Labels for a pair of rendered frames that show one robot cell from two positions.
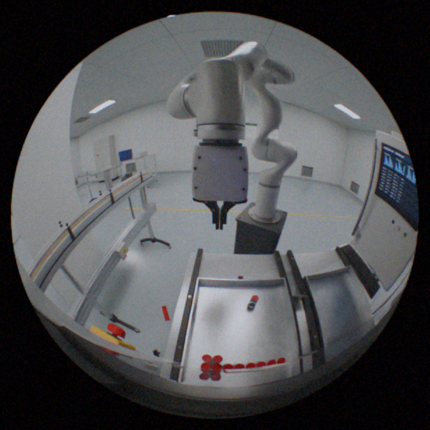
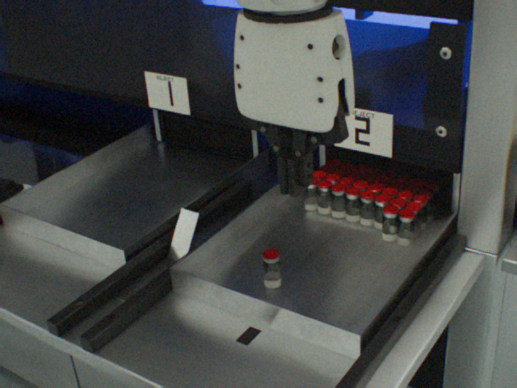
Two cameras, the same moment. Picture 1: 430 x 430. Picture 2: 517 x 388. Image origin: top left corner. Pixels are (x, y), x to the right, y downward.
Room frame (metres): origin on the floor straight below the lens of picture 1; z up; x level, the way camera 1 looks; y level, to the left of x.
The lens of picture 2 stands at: (0.79, 0.27, 1.40)
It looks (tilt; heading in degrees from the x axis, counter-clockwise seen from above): 29 degrees down; 212
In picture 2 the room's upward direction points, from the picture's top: 4 degrees counter-clockwise
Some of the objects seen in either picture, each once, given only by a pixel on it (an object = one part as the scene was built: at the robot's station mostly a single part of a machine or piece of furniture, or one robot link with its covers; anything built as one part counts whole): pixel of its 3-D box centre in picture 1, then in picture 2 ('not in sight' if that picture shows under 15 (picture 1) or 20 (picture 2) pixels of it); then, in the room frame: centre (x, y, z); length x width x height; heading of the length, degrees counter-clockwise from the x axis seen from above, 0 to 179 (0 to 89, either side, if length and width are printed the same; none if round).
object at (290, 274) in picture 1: (296, 283); (158, 254); (0.20, -0.25, 0.91); 0.14 x 0.03 x 0.06; 175
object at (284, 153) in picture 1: (278, 162); not in sight; (0.68, -0.31, 1.16); 0.19 x 0.12 x 0.24; 58
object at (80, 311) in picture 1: (118, 248); not in sight; (0.75, 0.84, 0.49); 1.60 x 0.08 x 0.12; 176
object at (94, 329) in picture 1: (109, 349); not in sight; (-0.03, 0.19, 1.00); 0.08 x 0.07 x 0.07; 176
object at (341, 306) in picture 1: (344, 310); (140, 185); (0.04, -0.40, 0.90); 0.34 x 0.26 x 0.04; 176
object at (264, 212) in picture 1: (267, 200); not in sight; (0.69, -0.28, 0.95); 0.19 x 0.19 x 0.18
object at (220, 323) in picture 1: (243, 336); (329, 241); (0.07, -0.07, 0.90); 0.34 x 0.26 x 0.04; 176
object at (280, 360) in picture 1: (243, 366); (360, 206); (-0.02, -0.06, 0.90); 0.18 x 0.02 x 0.05; 86
